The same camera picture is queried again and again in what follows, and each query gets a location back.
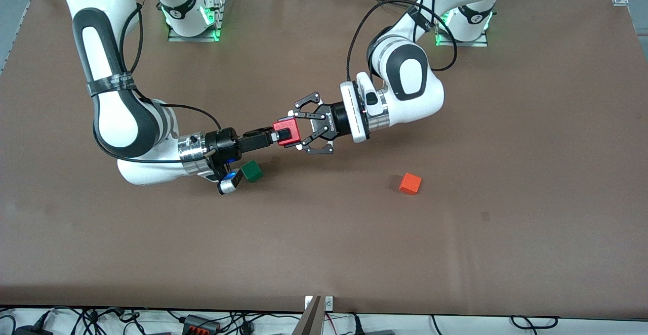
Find orange cube block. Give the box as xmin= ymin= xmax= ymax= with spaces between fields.
xmin=398 ymin=173 xmax=422 ymax=195

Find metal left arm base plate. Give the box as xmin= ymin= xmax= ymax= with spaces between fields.
xmin=435 ymin=30 xmax=489 ymax=48

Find green cube block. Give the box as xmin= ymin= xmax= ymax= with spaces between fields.
xmin=241 ymin=160 xmax=265 ymax=183

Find grey metal camera stand bar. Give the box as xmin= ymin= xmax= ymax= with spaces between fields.
xmin=293 ymin=296 xmax=326 ymax=335

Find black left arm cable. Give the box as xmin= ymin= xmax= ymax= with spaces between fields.
xmin=346 ymin=0 xmax=459 ymax=83

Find red cube block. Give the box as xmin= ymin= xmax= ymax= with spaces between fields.
xmin=273 ymin=117 xmax=301 ymax=147

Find black looped cable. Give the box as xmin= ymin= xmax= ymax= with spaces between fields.
xmin=510 ymin=316 xmax=559 ymax=330

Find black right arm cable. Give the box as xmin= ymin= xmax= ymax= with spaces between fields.
xmin=119 ymin=0 xmax=224 ymax=164

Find black connector box orange levers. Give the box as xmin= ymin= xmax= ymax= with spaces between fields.
xmin=181 ymin=314 xmax=221 ymax=334

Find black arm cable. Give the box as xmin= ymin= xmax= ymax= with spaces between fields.
xmin=119 ymin=0 xmax=224 ymax=164
xmin=346 ymin=0 xmax=459 ymax=83

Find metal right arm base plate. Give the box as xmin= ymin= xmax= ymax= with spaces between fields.
xmin=167 ymin=0 xmax=224 ymax=43

